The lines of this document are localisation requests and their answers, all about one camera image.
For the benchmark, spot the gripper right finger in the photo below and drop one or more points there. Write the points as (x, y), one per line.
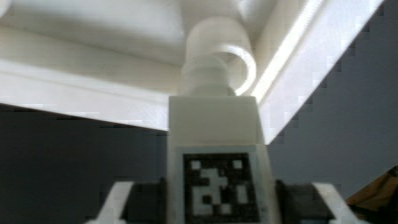
(312, 204)

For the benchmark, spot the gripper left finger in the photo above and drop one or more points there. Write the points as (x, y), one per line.
(134, 204)

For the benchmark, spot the white leg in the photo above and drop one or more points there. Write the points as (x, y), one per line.
(221, 186)

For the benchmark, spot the white square tabletop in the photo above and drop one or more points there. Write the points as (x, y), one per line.
(93, 51)

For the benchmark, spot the white U-shaped fence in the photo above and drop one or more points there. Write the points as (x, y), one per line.
(308, 34)

